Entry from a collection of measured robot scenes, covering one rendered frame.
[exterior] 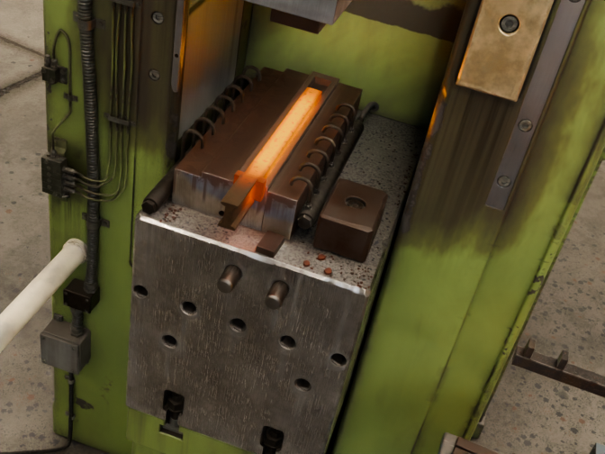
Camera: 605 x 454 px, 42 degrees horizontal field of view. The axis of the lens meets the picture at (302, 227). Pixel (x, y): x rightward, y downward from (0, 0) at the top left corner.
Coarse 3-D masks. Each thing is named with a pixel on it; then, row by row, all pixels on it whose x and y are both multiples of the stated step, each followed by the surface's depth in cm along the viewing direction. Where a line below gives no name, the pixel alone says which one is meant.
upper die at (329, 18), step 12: (252, 0) 104; (264, 0) 103; (276, 0) 103; (288, 0) 102; (300, 0) 102; (312, 0) 101; (324, 0) 101; (336, 0) 100; (348, 0) 108; (288, 12) 103; (300, 12) 103; (312, 12) 102; (324, 12) 102; (336, 12) 102
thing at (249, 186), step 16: (304, 96) 142; (320, 96) 145; (304, 112) 138; (288, 128) 132; (272, 144) 127; (288, 144) 130; (256, 160) 123; (272, 160) 123; (240, 176) 117; (256, 176) 118; (240, 192) 113; (256, 192) 118; (240, 208) 116; (224, 224) 113
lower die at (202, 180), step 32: (256, 96) 145; (288, 96) 145; (352, 96) 149; (224, 128) 134; (256, 128) 134; (320, 128) 137; (192, 160) 125; (224, 160) 125; (288, 160) 127; (320, 160) 129; (192, 192) 124; (224, 192) 122; (288, 192) 120; (256, 224) 124; (288, 224) 122
